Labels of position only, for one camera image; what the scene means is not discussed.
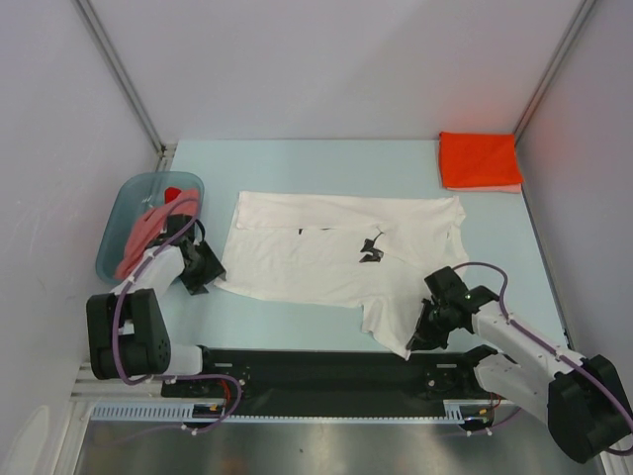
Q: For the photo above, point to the blue plastic basket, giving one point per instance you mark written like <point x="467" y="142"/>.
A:
<point x="138" y="195"/>

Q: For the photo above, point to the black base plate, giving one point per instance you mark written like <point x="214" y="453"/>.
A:
<point x="337" y="383"/>

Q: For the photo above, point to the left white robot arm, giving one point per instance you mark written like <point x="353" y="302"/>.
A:
<point x="128" y="338"/>

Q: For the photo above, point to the grey slotted cable duct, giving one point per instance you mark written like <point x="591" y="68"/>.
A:
<point x="206" y="413"/>

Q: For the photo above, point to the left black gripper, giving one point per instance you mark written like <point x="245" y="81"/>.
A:
<point x="212" y="270"/>

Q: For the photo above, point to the right aluminium frame post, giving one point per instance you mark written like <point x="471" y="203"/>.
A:
<point x="554" y="66"/>

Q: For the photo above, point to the folded orange t shirt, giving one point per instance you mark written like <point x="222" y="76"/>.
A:
<point x="477" y="159"/>

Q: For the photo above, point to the left aluminium frame post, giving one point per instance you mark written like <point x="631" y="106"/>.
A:
<point x="108" y="51"/>

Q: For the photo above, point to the white printed t shirt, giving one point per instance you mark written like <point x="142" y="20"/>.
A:
<point x="344" y="251"/>

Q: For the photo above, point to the aluminium frame post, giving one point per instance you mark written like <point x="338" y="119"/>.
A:
<point x="554" y="66"/>
<point x="108" y="51"/>

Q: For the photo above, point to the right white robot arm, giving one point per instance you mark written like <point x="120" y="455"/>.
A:
<point x="581" y="400"/>

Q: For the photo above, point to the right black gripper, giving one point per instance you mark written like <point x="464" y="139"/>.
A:
<point x="422" y="337"/>

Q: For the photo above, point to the pink t shirt in basket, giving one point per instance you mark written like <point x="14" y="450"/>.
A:
<point x="148" y="226"/>

